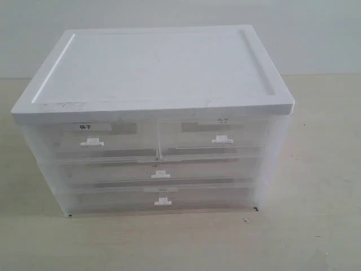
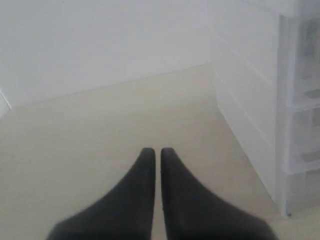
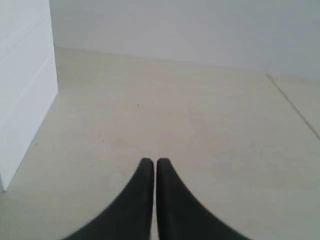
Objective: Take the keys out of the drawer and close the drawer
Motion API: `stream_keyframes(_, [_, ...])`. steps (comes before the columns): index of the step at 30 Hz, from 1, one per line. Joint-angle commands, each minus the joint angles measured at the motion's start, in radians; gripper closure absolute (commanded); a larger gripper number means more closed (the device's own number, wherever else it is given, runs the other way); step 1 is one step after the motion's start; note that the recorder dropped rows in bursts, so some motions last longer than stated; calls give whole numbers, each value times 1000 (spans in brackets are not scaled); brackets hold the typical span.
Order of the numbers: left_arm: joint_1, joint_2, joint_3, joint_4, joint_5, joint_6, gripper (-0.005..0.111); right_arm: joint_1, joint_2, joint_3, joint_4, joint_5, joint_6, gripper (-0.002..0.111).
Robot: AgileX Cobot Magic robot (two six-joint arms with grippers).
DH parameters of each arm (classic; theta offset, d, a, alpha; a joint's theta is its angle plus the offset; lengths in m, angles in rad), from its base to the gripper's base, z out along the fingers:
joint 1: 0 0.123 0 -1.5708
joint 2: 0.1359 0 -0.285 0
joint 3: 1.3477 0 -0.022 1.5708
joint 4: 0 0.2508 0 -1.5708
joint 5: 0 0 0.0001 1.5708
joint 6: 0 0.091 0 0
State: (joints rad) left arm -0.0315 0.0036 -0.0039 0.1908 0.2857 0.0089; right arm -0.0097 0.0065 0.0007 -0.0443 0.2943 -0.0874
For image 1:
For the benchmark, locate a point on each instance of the white plastic drawer cabinet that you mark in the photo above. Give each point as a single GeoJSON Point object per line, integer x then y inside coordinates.
{"type": "Point", "coordinates": [153, 75]}

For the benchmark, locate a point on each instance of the small white debris on table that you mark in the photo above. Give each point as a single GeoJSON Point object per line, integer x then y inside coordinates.
{"type": "Point", "coordinates": [246, 220]}

